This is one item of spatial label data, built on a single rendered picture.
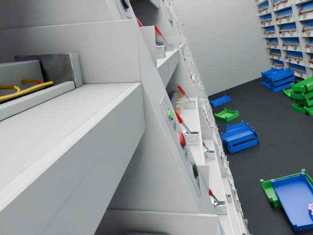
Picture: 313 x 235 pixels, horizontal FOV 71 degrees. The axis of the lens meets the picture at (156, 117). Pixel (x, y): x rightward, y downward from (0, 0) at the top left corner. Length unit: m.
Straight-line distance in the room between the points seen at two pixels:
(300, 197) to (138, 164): 1.51
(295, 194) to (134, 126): 1.57
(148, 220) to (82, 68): 0.17
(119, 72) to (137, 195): 0.13
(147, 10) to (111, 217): 0.76
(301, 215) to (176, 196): 1.41
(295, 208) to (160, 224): 1.42
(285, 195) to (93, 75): 1.57
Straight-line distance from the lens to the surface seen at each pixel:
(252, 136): 2.35
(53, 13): 0.22
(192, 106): 0.75
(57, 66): 0.20
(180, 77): 0.90
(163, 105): 0.23
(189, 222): 0.26
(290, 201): 1.67
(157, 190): 0.24
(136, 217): 0.26
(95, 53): 0.20
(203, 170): 0.33
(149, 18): 0.90
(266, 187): 1.87
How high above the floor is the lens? 1.19
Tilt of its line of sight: 15 degrees down
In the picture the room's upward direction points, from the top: 24 degrees counter-clockwise
